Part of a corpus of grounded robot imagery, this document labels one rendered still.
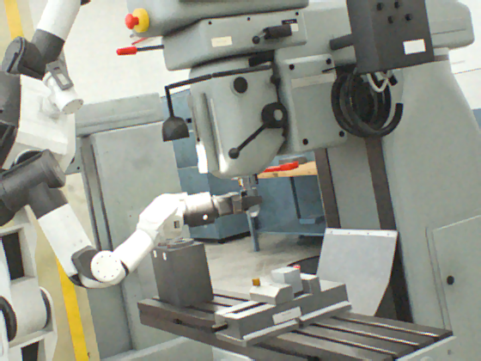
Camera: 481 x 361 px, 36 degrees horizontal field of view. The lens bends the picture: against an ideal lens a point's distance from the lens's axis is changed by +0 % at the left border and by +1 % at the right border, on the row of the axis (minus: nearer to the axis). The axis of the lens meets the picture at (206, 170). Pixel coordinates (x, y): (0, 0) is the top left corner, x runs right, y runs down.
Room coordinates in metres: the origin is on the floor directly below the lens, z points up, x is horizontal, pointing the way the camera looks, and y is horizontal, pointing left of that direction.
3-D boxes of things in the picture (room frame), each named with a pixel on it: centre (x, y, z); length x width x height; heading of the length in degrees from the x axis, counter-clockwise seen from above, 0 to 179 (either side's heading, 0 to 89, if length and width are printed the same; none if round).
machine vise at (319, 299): (1.95, -0.13, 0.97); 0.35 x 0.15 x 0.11; 118
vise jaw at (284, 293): (1.93, -0.11, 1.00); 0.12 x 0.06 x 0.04; 28
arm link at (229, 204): (2.04, -0.01, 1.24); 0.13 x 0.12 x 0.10; 5
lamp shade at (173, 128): (1.96, 0.06, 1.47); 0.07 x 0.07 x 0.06
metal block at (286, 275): (1.96, -0.16, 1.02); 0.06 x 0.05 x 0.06; 28
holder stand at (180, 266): (2.46, 0.15, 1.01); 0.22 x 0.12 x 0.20; 22
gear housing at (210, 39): (2.07, -0.14, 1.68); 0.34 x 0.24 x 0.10; 120
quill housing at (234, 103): (2.05, -0.11, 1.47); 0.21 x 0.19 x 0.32; 30
